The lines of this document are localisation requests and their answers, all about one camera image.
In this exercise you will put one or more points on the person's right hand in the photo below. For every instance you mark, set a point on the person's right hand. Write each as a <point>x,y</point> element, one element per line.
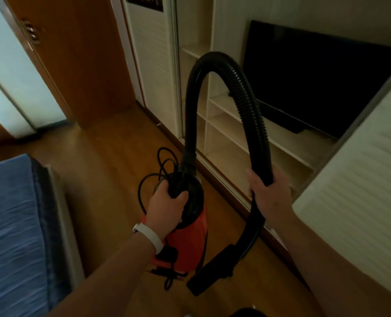
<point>274,204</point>

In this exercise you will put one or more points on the person's left hand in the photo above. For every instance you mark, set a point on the person's left hand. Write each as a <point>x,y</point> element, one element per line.
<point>164,214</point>

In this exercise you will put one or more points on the person's right forearm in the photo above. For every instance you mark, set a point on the person's right forearm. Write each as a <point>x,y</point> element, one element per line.
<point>330,280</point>

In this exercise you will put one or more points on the person's left forearm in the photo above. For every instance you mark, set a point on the person's left forearm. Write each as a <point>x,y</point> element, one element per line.
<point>106,283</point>

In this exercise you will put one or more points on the white wrist watch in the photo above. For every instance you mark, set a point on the white wrist watch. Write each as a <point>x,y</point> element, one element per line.
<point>150,236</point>

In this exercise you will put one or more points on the white wardrobe shelf unit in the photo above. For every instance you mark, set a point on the white wardrobe shelf unit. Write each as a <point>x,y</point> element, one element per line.
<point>363,201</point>

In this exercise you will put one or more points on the black trousers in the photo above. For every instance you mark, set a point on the black trousers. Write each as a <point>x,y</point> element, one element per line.
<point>248,312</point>

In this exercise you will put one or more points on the black flat television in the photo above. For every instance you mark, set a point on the black flat television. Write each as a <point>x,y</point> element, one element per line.
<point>320,75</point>

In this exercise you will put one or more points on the dark blue quilted mattress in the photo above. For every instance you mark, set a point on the dark blue quilted mattress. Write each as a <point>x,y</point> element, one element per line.
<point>14,234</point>

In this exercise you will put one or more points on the orange wooden door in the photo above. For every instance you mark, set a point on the orange wooden door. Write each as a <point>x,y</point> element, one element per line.
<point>80,56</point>

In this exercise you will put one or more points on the white bed frame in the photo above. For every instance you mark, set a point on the white bed frame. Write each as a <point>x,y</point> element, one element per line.
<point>66,227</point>

